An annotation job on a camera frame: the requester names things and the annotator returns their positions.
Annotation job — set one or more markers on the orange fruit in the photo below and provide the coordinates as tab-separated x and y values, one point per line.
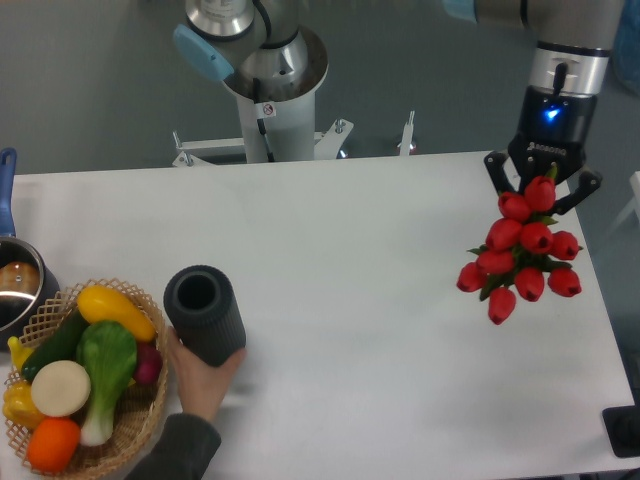
53	444

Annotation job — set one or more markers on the blue plastic bag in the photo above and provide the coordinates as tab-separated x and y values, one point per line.
626	47

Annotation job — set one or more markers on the yellow squash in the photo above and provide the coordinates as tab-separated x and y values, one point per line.
98	303

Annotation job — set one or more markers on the purple red radish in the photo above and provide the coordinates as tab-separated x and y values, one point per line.
149	364

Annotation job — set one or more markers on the red tulip bouquet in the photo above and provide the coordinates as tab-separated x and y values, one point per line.
521	256

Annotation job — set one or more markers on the yellow banana tip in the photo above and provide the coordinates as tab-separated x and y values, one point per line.
19	352

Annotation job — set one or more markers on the woven wicker basket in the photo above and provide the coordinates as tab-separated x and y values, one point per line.
137	414

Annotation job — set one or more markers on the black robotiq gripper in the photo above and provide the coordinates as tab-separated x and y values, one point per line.
551	133

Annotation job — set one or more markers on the dark green cucumber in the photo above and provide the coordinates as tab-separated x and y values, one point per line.
60	345

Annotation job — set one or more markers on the person's bare hand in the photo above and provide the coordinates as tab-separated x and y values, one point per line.
201	387

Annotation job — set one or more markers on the blue handled steel saucepan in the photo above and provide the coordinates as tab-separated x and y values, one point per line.
26	281

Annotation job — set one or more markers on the round white bun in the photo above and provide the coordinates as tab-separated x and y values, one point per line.
61	388

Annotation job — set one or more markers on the green bok choy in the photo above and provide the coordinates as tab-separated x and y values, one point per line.
108	353

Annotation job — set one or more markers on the yellow bell pepper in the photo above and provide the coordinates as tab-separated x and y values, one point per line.
19	407

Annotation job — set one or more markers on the dark grey ribbed vase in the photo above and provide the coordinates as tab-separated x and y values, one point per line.
200	303

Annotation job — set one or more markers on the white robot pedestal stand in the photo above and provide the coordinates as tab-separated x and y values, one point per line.
282	132

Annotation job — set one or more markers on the grey sleeved forearm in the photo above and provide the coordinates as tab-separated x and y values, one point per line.
184	450

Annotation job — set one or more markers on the black device at table edge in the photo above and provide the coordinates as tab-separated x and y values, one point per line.
622	427

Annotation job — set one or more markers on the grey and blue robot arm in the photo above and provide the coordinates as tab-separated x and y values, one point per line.
273	66

